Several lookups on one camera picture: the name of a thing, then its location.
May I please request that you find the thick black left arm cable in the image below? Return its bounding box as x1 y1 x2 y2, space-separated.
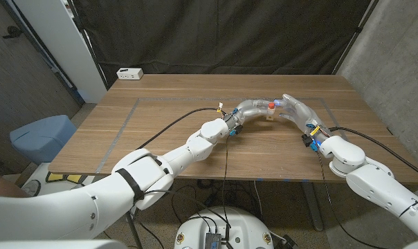
136 107 226 151

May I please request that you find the black backdrop cloth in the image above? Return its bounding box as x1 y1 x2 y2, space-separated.
72 0 381 87

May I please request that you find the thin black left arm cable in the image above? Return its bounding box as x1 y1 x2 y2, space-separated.
221 134 233 228

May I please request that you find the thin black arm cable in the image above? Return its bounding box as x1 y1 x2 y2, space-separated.
314 151 390 249
221 134 233 228

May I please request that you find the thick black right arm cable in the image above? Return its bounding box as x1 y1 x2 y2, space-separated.
329 127 418 183

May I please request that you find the white robot torso base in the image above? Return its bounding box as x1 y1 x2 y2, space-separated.
174 206 275 249

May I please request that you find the white table leg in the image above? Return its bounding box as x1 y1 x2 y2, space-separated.
300 181 325 232

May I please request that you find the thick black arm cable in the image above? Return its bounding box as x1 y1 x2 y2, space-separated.
136 107 226 151
329 127 418 183

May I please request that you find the blue padded bin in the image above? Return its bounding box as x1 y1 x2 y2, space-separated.
9 114 78 165

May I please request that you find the white power strip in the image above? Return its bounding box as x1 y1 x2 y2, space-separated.
116 67 144 81

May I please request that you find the person's bare leg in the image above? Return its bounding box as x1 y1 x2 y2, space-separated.
0 159 32 199

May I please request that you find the grey electronics module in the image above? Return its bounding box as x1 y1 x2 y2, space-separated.
204 232 223 249

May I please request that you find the white floor cable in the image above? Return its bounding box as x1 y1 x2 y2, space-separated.
253 180 264 217

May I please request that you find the white sneaker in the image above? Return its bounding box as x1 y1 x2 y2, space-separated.
21 179 42 197

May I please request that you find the yellow black hazard strip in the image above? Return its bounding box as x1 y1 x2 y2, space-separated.
44 172 96 184

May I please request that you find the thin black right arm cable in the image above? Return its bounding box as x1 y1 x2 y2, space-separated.
314 151 390 249

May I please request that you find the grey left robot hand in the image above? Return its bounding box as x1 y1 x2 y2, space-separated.
224 99 276 130

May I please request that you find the wooden table panel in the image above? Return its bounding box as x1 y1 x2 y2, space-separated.
95 98 374 181

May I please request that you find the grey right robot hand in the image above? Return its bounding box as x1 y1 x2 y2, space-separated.
274 93 333 142

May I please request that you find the black backdrop stand pole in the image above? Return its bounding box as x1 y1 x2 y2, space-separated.
331 0 381 75
66 0 109 91

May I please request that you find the black door handle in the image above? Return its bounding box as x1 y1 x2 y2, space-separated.
1 25 23 39

